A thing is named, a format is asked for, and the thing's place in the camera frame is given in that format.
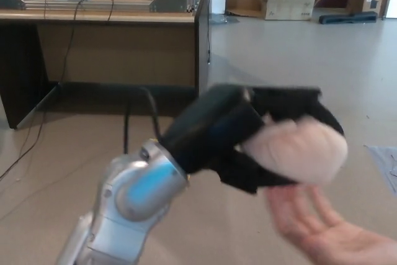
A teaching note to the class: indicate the person's right hand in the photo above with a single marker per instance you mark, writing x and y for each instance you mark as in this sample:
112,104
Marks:
319,231

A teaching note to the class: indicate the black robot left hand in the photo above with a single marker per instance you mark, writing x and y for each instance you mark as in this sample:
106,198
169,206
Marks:
204,122

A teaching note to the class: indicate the pink plush dumpling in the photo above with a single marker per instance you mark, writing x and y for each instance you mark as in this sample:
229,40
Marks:
297,150

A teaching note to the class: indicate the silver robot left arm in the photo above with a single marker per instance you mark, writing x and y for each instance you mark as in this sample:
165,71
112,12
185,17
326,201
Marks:
139,190

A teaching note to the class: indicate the person's right forearm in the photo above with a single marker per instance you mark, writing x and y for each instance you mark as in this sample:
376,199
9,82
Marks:
386,251

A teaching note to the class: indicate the grey cloth on floor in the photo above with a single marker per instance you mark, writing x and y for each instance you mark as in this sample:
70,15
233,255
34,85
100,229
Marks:
384,165

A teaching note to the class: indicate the clear plastic bag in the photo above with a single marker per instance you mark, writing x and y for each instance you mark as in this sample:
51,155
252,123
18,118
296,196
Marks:
223,19

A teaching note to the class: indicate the wooden desk with dark sides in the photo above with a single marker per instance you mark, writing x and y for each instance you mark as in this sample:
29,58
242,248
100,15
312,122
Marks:
124,51

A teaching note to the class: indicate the flat cardboard piece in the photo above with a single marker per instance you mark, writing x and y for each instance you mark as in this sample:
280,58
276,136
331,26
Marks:
243,4

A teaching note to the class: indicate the large open cardboard box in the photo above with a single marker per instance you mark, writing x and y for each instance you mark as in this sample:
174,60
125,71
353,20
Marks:
290,7

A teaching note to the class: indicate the small plain brown box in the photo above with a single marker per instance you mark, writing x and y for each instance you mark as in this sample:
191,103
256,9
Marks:
355,3

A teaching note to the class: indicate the small printed cardboard box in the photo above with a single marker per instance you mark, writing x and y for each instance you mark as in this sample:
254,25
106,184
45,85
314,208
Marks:
375,2

